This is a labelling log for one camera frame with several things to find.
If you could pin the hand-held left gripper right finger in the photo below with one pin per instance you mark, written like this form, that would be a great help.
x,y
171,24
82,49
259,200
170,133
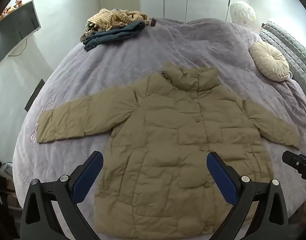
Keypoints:
x,y
221,177

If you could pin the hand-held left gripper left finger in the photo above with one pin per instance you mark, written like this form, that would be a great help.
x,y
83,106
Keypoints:
x,y
89,177

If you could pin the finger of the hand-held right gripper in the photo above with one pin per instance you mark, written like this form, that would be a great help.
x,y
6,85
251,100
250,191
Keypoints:
x,y
299,163

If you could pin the khaki puffer jacket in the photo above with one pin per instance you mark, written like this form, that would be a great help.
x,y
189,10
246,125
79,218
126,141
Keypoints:
x,y
168,140

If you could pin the beige striped clothes pile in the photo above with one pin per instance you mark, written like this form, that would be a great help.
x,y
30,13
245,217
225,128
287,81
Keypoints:
x,y
110,17

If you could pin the dark clutter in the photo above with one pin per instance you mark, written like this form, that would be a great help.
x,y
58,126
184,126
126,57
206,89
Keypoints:
x,y
0,185

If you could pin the round cream cushion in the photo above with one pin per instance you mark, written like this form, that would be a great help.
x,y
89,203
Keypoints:
x,y
269,60

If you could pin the grey quilted headboard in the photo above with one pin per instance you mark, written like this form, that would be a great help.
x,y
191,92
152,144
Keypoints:
x,y
290,47

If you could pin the lilac plush blanket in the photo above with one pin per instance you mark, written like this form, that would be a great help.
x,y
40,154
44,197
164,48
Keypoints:
x,y
143,55

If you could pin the dark teal garment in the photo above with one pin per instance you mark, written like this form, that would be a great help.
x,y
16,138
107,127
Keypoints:
x,y
112,33

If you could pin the white floral pillow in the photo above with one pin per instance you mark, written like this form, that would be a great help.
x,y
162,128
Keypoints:
x,y
241,12

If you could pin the small brown object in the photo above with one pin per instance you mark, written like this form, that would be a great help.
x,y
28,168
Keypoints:
x,y
153,23

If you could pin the small colourful ornaments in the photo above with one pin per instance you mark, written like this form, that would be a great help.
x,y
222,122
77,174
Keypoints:
x,y
14,5

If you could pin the wall-mounted television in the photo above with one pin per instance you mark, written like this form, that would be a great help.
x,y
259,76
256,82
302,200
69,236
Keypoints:
x,y
12,32

